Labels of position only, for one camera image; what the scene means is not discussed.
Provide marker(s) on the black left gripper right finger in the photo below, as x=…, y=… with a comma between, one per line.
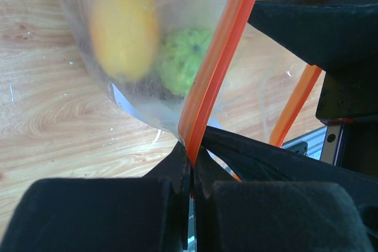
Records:
x=272, y=215

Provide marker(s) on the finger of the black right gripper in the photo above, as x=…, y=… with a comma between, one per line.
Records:
x=330, y=34

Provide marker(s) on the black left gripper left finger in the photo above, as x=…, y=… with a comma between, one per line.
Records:
x=149, y=213

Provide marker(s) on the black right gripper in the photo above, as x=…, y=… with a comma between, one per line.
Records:
x=348, y=107

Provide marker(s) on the green custard apple toy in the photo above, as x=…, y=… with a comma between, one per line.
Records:
x=180, y=56

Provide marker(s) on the clear zip top bag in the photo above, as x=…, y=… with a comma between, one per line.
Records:
x=186, y=118

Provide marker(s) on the orange yellow mango toy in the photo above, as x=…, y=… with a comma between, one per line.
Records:
x=125, y=37

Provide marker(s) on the dark purple grape bunch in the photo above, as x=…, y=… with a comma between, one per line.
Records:
x=149, y=87

